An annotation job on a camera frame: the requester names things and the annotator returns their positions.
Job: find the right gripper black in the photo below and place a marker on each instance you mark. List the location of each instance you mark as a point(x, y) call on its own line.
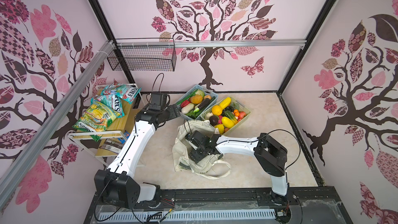
point(194, 156)

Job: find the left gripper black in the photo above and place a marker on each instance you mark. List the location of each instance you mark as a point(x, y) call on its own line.
point(173, 112)

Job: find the cream canvas grocery tote bag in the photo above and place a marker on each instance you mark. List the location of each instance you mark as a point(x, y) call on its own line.
point(188, 156)

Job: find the wrinkled yellow orange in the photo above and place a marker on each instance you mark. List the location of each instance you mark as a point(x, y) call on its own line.
point(216, 110)

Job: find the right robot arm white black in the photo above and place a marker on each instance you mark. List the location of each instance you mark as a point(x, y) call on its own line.
point(270, 154)

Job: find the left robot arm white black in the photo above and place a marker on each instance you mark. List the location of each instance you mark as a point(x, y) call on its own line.
point(116, 184)

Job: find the Fox's candy bag upper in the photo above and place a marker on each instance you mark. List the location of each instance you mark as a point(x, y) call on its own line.
point(123, 91)

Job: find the fox's candy bag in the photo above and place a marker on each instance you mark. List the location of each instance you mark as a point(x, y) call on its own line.
point(111, 101)
point(123, 91)

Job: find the Fox's candy bag lower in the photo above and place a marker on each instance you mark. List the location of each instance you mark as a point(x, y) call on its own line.
point(111, 101)

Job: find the green yellow snack bag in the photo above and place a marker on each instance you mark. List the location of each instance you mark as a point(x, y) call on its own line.
point(97, 118)

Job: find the red bell pepper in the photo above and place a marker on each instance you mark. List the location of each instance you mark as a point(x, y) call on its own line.
point(185, 103)

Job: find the white radish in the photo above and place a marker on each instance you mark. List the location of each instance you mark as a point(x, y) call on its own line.
point(189, 107)

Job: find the long green chili pepper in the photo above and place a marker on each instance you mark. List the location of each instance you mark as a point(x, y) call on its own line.
point(187, 96)

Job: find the blue plastic basket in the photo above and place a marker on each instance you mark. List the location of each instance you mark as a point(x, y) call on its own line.
point(196, 116)

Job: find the yellow bell pepper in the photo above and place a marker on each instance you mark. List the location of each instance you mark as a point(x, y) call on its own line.
point(220, 128)

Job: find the dark purple mangosteen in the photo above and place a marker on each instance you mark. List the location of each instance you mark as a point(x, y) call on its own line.
point(214, 120)

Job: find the cream pear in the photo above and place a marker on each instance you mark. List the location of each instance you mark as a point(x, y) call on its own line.
point(208, 115)

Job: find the yellow lemon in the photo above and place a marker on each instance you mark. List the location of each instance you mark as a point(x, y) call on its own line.
point(227, 122)

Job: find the green cabbage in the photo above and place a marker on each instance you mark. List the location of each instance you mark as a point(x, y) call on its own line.
point(200, 92)

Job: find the green plastic basket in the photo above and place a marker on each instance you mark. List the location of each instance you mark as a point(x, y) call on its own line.
point(238, 106)

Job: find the purple eggplant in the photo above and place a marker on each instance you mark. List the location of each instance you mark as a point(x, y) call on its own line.
point(202, 105)

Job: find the black grapes bunch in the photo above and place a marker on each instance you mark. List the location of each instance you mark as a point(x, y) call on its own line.
point(229, 108)

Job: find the yellow corn cob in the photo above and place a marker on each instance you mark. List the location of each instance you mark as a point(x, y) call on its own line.
point(225, 103)

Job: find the red peach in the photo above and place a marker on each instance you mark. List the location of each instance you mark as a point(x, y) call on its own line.
point(241, 115)

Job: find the blue snack packet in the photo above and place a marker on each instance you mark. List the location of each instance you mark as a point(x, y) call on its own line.
point(124, 138)

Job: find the white wooden shelf rack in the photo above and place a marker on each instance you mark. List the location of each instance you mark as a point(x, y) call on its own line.
point(92, 142)

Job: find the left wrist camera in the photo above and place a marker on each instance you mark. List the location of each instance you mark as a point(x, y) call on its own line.
point(159, 101)

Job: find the black wire wall basket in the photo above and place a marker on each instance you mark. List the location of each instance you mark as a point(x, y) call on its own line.
point(144, 54)

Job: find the white slotted cable duct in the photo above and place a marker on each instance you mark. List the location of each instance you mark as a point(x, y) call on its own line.
point(188, 216)

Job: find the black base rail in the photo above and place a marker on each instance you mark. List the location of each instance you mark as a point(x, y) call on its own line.
point(305, 205)

